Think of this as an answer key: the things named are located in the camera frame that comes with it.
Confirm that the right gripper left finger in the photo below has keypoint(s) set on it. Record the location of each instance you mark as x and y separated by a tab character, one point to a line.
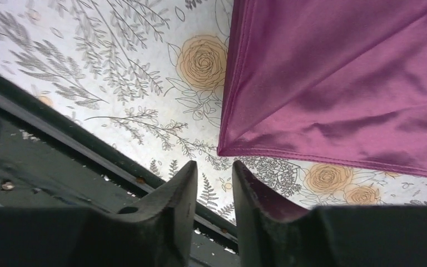
155	231

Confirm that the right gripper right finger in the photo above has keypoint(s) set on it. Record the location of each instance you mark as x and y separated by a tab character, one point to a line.
273	231

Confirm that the purple cloth napkin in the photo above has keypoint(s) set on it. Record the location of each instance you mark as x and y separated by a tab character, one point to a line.
340	82

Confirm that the floral tablecloth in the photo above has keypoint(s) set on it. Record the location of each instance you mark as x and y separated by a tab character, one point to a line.
112	68

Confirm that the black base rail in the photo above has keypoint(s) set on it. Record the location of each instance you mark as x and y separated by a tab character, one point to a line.
48	161

